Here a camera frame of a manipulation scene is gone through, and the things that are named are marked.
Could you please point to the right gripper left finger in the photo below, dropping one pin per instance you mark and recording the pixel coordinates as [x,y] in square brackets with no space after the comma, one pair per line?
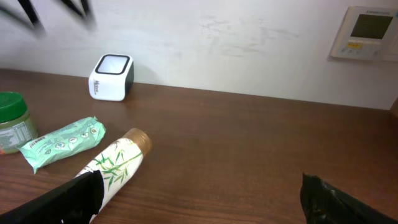
[73,202]

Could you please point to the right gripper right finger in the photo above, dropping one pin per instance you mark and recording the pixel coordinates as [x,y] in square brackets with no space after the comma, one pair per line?
[324,203]

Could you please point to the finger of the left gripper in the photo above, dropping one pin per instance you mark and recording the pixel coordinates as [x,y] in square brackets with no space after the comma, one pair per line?
[83,13]
[32,23]

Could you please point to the white bamboo print tube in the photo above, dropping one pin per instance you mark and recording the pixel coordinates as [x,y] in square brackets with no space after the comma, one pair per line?
[118,163]

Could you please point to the mint green tissue pack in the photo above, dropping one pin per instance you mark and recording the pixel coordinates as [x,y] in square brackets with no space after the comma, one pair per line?
[72,139]

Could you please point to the green lid jar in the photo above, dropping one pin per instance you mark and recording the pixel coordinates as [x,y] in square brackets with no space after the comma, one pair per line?
[17,127]

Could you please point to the white barcode scanner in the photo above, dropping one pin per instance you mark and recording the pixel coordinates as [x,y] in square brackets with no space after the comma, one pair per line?
[112,78]

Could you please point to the beige wall control panel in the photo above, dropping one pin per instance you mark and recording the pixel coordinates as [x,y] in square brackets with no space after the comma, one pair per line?
[367,33]

